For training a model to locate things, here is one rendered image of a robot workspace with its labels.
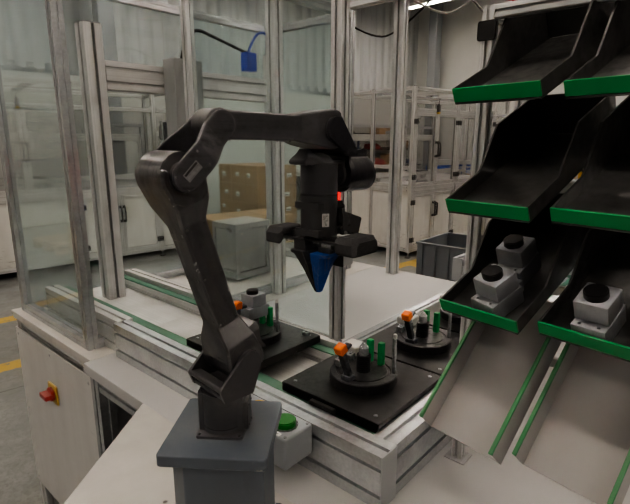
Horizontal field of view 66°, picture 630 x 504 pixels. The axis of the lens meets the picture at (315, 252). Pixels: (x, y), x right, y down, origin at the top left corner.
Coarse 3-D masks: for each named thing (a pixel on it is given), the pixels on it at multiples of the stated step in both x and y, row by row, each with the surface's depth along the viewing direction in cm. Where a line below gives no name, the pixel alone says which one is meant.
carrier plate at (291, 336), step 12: (288, 324) 132; (192, 336) 124; (288, 336) 124; (300, 336) 124; (312, 336) 124; (264, 348) 116; (276, 348) 116; (288, 348) 116; (300, 348) 119; (264, 360) 110; (276, 360) 113
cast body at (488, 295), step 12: (492, 264) 74; (480, 276) 73; (492, 276) 70; (504, 276) 71; (516, 276) 71; (480, 288) 72; (492, 288) 70; (504, 288) 70; (516, 288) 72; (480, 300) 73; (492, 300) 72; (504, 300) 71; (516, 300) 73; (492, 312) 71; (504, 312) 72
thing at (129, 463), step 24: (144, 408) 111; (120, 432) 102; (144, 432) 102; (168, 432) 102; (120, 456) 94; (144, 456) 94; (96, 480) 88; (120, 480) 88; (144, 480) 88; (168, 480) 88
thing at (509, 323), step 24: (552, 240) 84; (576, 240) 76; (480, 264) 83; (552, 264) 73; (456, 288) 80; (528, 288) 76; (552, 288) 73; (456, 312) 76; (480, 312) 72; (528, 312) 70
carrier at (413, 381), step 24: (336, 360) 102; (360, 360) 99; (384, 360) 103; (288, 384) 99; (312, 384) 99; (336, 384) 98; (360, 384) 95; (384, 384) 96; (408, 384) 99; (432, 384) 100; (336, 408) 91; (360, 408) 90; (384, 408) 90
